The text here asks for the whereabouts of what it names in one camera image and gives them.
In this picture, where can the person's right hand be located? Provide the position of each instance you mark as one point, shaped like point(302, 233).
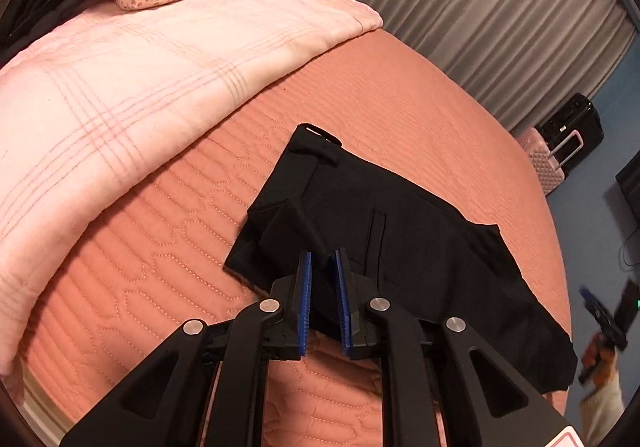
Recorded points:
point(600, 357)

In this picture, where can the black wall television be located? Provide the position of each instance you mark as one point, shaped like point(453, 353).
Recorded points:
point(631, 192)

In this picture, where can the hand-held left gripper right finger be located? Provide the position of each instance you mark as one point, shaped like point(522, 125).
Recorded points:
point(343, 302)

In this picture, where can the pink suitcase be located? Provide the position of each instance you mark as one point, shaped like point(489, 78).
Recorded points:
point(542, 167)

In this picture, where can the person's right forearm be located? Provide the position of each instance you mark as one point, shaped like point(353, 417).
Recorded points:
point(602, 402)

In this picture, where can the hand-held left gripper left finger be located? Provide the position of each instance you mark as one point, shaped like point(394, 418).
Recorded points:
point(305, 302)

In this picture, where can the bed with orange quilted bedspread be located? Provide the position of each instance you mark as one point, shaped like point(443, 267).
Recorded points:
point(375, 92)

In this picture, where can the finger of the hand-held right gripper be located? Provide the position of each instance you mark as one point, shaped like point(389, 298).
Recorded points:
point(607, 324)

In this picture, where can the pink plaid blanket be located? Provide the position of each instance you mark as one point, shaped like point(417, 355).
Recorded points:
point(125, 102)

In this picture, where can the black pants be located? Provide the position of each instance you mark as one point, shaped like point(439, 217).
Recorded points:
point(425, 252)

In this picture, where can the black suitcase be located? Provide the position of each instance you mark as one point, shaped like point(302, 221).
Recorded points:
point(575, 122)

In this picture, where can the grey curtain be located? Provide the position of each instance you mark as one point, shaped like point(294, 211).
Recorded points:
point(475, 2)

